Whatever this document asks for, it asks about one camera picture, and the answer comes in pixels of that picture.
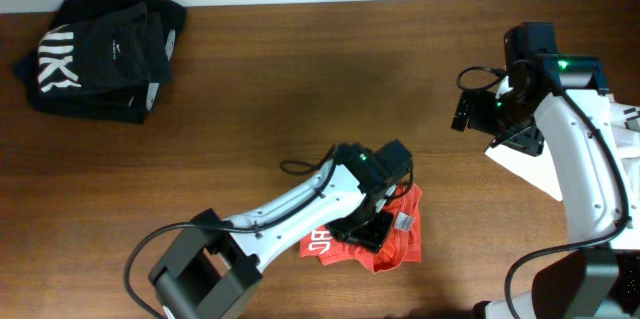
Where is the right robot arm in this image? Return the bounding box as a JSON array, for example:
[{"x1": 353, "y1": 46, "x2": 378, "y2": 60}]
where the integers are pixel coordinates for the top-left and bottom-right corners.
[{"x1": 452, "y1": 22, "x2": 639, "y2": 318}]

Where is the folded black clothes stack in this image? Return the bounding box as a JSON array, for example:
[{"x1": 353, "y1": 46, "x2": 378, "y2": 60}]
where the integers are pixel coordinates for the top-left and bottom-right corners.
[{"x1": 13, "y1": 0, "x2": 187, "y2": 124}]

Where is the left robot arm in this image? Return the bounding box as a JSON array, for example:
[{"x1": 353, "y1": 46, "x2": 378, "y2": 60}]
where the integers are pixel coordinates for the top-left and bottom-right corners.
[{"x1": 149, "y1": 140, "x2": 414, "y2": 319}]

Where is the red orange t-shirt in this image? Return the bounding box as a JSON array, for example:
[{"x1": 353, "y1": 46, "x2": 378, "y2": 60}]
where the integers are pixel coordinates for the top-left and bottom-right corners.
[{"x1": 299, "y1": 184, "x2": 423, "y2": 274}]

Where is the white printed t-shirt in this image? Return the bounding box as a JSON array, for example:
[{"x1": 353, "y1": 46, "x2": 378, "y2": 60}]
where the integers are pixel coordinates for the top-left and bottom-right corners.
[{"x1": 485, "y1": 89, "x2": 639, "y2": 251}]

